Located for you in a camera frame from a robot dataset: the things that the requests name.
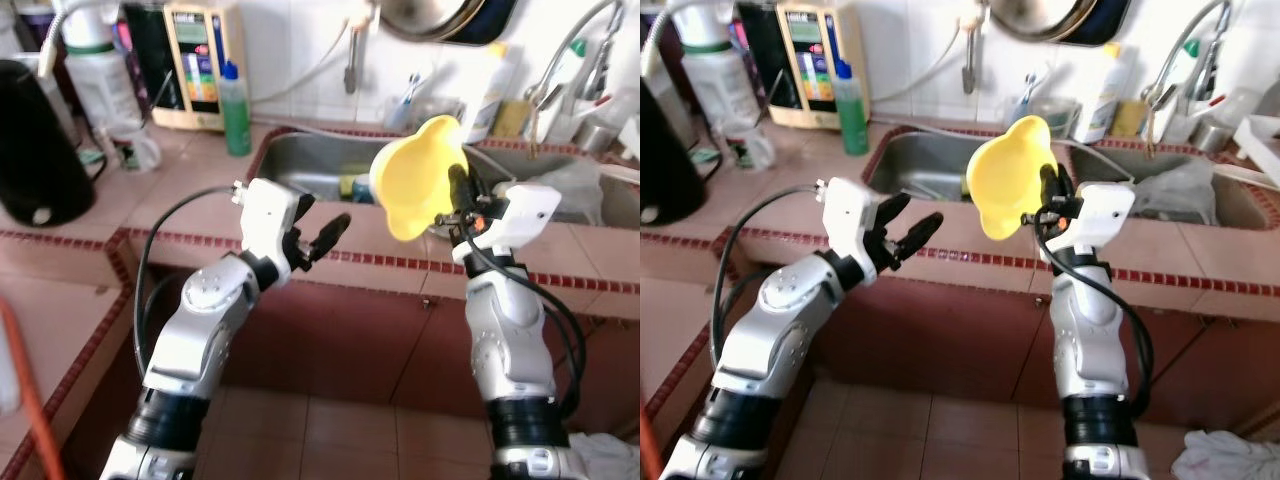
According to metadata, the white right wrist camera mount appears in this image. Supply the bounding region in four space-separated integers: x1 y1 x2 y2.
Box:
1055 183 1138 266
452 183 563 266

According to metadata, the black electric kettle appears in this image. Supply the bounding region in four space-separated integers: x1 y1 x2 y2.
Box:
640 75 708 226
0 58 98 229

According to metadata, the chrome wall tap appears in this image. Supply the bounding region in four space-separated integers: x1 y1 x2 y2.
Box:
343 20 363 96
962 20 986 96

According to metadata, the green dish soap bottle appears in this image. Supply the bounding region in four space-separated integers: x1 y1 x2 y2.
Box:
833 60 871 156
218 60 253 157

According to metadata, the dark red base cabinet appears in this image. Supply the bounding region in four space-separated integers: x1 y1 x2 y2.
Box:
60 245 641 441
690 245 1280 441

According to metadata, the beige water ionizer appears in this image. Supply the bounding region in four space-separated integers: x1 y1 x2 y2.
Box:
745 0 866 131
125 0 248 133

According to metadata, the white bottle with green cap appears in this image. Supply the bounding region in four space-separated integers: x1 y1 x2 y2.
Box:
548 36 593 116
1165 36 1206 116

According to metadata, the chrome sink faucet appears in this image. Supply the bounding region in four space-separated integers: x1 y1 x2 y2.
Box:
1140 0 1236 161
525 0 626 161

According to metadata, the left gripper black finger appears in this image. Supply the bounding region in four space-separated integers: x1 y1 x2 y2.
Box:
288 195 319 246
305 212 354 271
895 211 946 271
875 192 914 251

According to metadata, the orange hose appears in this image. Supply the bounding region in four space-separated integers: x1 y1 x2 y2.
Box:
640 420 666 480
0 295 51 480

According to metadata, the mustard yellow sponge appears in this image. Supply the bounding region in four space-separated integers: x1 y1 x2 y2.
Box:
492 100 533 139
1105 100 1146 139

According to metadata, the clear plastic bag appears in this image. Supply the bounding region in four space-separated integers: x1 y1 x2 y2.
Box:
520 160 603 226
1130 160 1216 226

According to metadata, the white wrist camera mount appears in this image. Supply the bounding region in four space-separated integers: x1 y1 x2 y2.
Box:
1055 183 1138 266
452 183 563 266
235 178 316 263
818 178 881 271

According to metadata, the hanging metal pan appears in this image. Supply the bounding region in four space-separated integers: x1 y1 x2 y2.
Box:
988 0 1126 46
378 0 519 46

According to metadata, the white plastic jug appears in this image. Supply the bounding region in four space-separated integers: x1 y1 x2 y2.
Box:
60 0 146 131
680 0 763 131

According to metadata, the yellow plastic bowl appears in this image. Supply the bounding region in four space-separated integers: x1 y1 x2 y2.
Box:
965 115 1063 241
368 115 471 243

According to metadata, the stainless steel sink basin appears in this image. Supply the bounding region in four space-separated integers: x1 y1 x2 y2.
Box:
865 125 1001 201
470 145 641 233
245 127 401 206
1060 140 1276 231

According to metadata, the grey cloth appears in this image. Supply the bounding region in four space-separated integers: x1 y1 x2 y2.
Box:
1170 428 1280 480
570 432 641 480

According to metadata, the small clear plastic bucket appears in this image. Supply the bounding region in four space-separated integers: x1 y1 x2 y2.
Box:
1030 95 1079 126
418 95 466 129

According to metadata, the white printed mug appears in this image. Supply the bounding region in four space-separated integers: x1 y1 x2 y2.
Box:
722 120 776 173
103 120 163 174

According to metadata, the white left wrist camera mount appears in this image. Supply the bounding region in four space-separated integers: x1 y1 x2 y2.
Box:
235 178 316 263
818 178 881 271

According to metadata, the white bottle with yellow cap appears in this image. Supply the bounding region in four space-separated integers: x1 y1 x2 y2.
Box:
465 42 521 143
1075 42 1136 143

